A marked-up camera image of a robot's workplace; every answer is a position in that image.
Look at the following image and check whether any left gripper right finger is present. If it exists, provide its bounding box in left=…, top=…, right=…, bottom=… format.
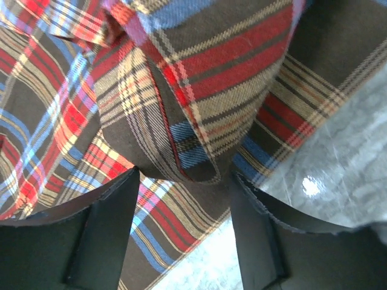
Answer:
left=230, top=174, right=386, bottom=289

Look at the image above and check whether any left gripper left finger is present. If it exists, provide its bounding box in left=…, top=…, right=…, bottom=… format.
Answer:
left=1, top=168, right=140, bottom=289

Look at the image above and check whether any red brown plaid shirt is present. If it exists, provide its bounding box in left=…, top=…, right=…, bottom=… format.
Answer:
left=1, top=1, right=386, bottom=289

